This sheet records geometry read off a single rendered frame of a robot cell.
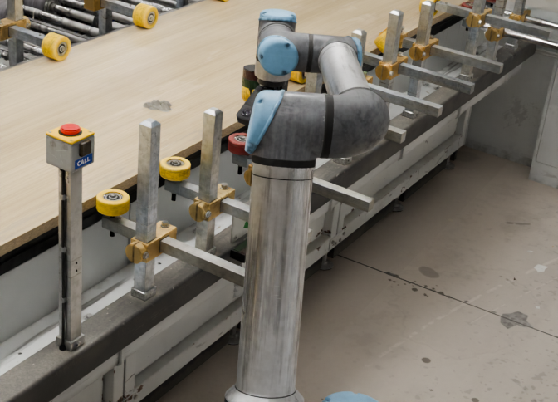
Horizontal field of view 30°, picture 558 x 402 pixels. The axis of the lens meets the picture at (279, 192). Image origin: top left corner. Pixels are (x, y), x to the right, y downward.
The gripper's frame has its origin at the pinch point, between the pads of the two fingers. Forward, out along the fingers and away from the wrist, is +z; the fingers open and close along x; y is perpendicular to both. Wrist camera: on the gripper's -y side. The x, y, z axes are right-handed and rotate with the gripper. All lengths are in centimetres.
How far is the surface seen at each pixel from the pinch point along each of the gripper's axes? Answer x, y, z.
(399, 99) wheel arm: -7, 66, 3
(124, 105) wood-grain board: 56, 14, 8
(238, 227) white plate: 5.3, 1.0, 24.4
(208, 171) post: 6.8, -12.9, 2.9
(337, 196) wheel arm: -15.2, 16.4, 13.7
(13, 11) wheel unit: 116, 30, -1
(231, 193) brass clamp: 5.3, -4.1, 12.0
